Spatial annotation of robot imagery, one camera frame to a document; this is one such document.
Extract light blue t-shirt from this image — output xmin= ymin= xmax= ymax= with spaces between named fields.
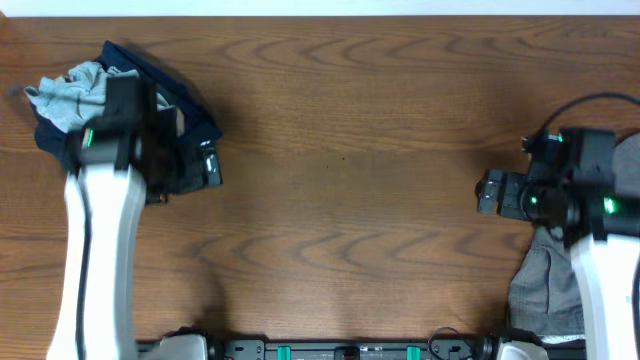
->
xmin=24 ymin=61 xmax=141 ymax=133

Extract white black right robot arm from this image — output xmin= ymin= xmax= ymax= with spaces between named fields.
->
xmin=476 ymin=169 xmax=639 ymax=359

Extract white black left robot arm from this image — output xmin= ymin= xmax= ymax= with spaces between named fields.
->
xmin=46 ymin=110 xmax=222 ymax=359

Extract folded navy blue garment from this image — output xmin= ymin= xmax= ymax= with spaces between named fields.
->
xmin=29 ymin=41 xmax=222 ymax=184

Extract grey garment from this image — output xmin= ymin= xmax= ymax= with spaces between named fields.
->
xmin=507 ymin=132 xmax=640 ymax=337

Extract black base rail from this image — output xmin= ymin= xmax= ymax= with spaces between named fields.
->
xmin=137 ymin=327 xmax=586 ymax=360

